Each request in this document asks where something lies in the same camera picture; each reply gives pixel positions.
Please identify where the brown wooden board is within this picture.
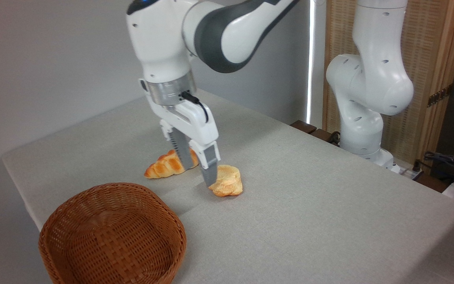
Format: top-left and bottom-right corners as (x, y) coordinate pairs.
(310, 128), (341, 146)

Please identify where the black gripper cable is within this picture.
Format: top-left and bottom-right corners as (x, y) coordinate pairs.
(180, 91), (210, 124)

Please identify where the white power strip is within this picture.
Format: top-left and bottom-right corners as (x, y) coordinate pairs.
(388, 159), (424, 181)

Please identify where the round pale bread roll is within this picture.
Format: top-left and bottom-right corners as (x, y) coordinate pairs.
(208, 164), (244, 198)

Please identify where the golden croissant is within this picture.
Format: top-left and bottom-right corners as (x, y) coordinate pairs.
(144, 148), (200, 179)

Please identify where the black cable bundle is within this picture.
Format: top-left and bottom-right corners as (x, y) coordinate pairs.
(413, 151), (454, 187)

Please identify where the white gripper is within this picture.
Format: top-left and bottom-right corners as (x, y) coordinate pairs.
(139, 78), (221, 187)

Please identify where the brown wicker basket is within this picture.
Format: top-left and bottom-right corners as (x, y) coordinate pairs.
(38, 182), (188, 284)

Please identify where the dark metal screen hinge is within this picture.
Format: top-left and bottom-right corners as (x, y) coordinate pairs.
(427, 84), (453, 108)

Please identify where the small brown wooden block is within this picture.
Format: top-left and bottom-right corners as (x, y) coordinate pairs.
(290, 120), (318, 135)

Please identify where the bamboo folding screen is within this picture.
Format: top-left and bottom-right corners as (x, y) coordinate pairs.
(322, 0), (454, 175)

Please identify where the grey tablecloth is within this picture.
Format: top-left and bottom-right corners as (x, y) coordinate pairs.
(1, 88), (454, 284)

